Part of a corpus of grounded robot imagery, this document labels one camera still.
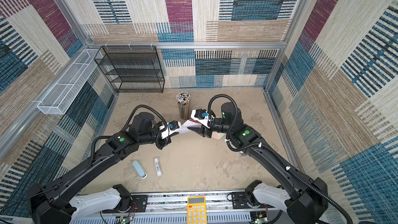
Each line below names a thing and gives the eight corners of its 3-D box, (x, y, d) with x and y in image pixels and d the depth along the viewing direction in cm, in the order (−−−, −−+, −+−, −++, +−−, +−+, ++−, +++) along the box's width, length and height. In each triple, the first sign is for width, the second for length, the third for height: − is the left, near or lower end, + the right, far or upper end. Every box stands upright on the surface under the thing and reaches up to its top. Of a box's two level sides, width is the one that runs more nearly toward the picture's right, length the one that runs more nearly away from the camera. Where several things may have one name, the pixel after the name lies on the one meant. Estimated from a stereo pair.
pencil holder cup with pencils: (179, 120, 106) (175, 101, 91) (180, 111, 111) (177, 92, 95) (190, 120, 106) (188, 101, 91) (190, 111, 110) (189, 92, 95)
